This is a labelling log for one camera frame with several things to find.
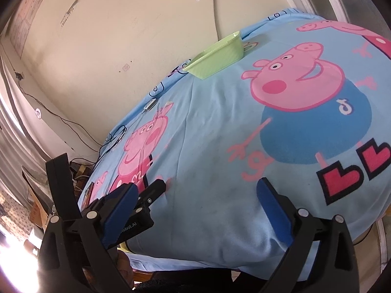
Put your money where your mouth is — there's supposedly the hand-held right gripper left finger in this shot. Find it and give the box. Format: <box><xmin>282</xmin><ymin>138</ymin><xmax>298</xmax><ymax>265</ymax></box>
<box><xmin>35</xmin><ymin>184</ymin><xmax>139</xmax><ymax>293</ymax></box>

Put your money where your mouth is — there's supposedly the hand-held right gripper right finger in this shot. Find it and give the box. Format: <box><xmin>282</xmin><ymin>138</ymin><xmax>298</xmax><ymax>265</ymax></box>
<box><xmin>256</xmin><ymin>176</ymin><xmax>358</xmax><ymax>293</ymax></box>

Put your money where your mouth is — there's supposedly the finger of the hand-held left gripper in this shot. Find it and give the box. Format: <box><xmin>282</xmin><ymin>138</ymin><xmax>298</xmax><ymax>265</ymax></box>
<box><xmin>137</xmin><ymin>179</ymin><xmax>167</xmax><ymax>209</ymax></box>

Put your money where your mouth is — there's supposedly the green plastic basket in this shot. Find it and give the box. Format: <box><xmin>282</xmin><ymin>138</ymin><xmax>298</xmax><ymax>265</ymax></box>
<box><xmin>183</xmin><ymin>31</ymin><xmax>245</xmax><ymax>81</ymax></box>

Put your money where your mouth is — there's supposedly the person's left hand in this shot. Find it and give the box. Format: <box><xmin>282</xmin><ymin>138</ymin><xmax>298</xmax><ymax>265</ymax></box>
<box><xmin>117</xmin><ymin>250</ymin><xmax>134</xmax><ymax>288</ymax></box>

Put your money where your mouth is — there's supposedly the cardboard box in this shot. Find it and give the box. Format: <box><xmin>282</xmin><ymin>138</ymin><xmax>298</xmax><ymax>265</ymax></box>
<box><xmin>28</xmin><ymin>199</ymin><xmax>50</xmax><ymax>230</ymax></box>

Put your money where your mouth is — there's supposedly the blue cartoon pig printed blanket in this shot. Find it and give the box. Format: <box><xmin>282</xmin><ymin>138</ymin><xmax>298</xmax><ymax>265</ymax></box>
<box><xmin>78</xmin><ymin>7</ymin><xmax>391</xmax><ymax>282</ymax></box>

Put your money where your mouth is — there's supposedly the dark cloth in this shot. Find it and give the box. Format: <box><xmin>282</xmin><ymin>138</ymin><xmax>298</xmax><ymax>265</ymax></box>
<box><xmin>131</xmin><ymin>264</ymin><xmax>248</xmax><ymax>293</ymax></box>

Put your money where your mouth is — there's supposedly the thin black wall cable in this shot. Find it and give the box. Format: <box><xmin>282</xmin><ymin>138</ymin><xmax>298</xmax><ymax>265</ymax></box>
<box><xmin>14</xmin><ymin>71</ymin><xmax>102</xmax><ymax>157</ymax></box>

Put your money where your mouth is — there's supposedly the wall poster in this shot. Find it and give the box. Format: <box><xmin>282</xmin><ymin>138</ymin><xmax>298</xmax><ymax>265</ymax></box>
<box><xmin>7</xmin><ymin>0</ymin><xmax>47</xmax><ymax>59</ymax></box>

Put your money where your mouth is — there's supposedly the white wall cable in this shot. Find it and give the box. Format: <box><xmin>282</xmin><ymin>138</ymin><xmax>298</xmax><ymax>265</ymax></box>
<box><xmin>210</xmin><ymin>0</ymin><xmax>221</xmax><ymax>42</ymax></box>

